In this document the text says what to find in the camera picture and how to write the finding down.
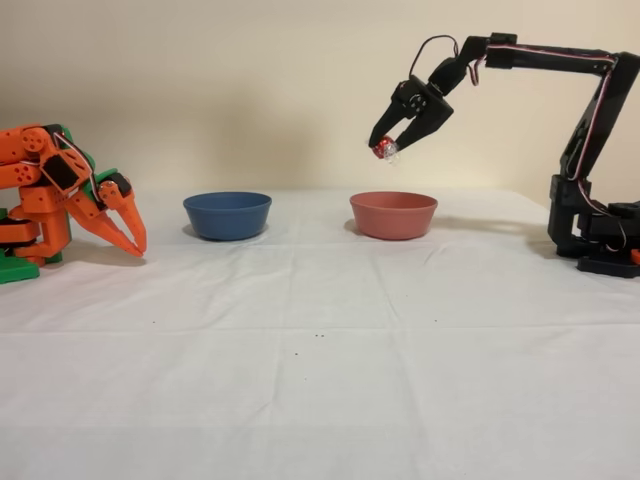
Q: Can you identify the black arm servo cable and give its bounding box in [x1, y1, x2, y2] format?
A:
[408, 34, 462, 82]

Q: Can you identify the blue bowl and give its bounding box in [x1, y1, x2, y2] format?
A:
[182, 192, 274, 243]

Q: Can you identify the white tablecloth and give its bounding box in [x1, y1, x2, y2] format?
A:
[0, 187, 640, 480]

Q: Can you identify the red bowl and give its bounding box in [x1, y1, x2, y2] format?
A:
[349, 191, 439, 242]

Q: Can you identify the red candy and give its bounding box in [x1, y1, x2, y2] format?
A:
[373, 135, 402, 168]

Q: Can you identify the green arm base plate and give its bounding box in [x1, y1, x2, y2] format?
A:
[0, 207, 41, 286]

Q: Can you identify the orange arm servo cable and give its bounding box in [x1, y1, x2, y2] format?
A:
[51, 130, 100, 202]

